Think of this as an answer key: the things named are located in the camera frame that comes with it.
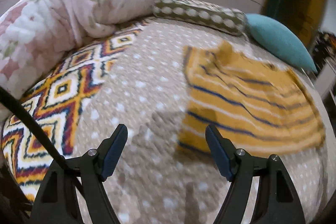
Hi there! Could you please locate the colourful geometric patterned blanket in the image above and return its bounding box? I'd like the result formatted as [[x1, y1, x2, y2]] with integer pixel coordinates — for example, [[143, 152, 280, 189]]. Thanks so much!
[[1, 18, 149, 203]]

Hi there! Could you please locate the pink floral duvet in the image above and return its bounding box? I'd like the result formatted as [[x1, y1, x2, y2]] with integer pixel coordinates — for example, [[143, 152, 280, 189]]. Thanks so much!
[[1, 0, 155, 99]]

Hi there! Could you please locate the teal cushion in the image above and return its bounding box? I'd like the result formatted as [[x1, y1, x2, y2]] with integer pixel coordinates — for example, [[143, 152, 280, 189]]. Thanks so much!
[[246, 14, 317, 73]]

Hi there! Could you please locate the mustard striped knit sweater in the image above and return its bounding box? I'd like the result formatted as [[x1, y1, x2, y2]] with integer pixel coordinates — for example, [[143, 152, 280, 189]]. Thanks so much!
[[178, 42, 326, 157]]

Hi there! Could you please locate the black cable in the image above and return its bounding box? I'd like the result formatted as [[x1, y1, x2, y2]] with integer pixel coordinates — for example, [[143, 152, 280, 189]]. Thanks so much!
[[0, 87, 86, 197]]

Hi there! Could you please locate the beige white-dotted bedspread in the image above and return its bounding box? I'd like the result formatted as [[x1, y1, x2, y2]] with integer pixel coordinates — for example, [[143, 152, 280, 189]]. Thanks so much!
[[71, 0, 330, 224]]

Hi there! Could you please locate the brown wooden door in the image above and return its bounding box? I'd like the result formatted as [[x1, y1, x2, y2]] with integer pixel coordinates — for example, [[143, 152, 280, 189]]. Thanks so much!
[[262, 0, 326, 49]]

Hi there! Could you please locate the olive white-dotted bolster pillow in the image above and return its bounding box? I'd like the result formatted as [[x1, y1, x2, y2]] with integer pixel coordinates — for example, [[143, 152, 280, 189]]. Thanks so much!
[[153, 0, 247, 36]]

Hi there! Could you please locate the cluttered white shelf unit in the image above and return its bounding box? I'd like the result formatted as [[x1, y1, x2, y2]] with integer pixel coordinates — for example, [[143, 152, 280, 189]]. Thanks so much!
[[309, 31, 336, 101]]

